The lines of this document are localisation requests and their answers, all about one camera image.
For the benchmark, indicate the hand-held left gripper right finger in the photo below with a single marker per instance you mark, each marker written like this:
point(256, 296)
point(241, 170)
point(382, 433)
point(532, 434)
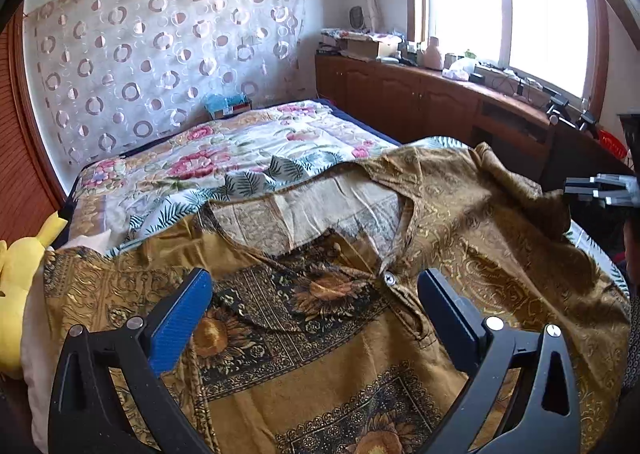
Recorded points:
point(447, 321)

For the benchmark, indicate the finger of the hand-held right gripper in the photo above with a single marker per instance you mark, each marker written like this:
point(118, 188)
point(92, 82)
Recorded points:
point(607, 193)

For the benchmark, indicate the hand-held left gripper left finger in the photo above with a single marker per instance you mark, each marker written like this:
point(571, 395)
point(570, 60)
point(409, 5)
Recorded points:
point(180, 321)

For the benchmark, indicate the brown sunflower print shirt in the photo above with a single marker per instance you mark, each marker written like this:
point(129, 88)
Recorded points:
point(475, 244)

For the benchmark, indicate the red plastic basket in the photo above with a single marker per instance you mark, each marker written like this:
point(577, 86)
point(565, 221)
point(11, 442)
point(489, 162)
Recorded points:
point(612, 143)

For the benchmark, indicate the yellow plush toy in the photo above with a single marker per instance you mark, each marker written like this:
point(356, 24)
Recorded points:
point(20, 284)

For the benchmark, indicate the leaf print bed sheet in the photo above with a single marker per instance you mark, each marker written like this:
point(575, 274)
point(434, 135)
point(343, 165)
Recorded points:
point(260, 176)

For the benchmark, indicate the pink floral quilt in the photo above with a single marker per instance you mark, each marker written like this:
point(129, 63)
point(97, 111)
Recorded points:
point(210, 153)

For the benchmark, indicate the white plastic bag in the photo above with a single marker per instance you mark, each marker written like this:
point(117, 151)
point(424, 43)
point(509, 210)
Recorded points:
point(460, 69)

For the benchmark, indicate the navy bed sheet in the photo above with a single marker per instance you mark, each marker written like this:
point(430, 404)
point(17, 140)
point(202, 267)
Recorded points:
point(365, 126)

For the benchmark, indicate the blue packet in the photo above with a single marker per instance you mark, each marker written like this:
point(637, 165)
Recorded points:
point(225, 106)

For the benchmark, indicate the wooden cabinet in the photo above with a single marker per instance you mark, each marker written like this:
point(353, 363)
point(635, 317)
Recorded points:
point(400, 93)

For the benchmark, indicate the circle patterned sheer curtain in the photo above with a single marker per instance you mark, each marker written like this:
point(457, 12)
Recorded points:
point(150, 48)

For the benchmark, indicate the cardboard box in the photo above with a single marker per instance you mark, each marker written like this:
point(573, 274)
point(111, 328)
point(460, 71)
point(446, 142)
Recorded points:
point(372, 47)

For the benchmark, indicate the black camera clamp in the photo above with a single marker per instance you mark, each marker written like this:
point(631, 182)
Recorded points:
point(560, 106)

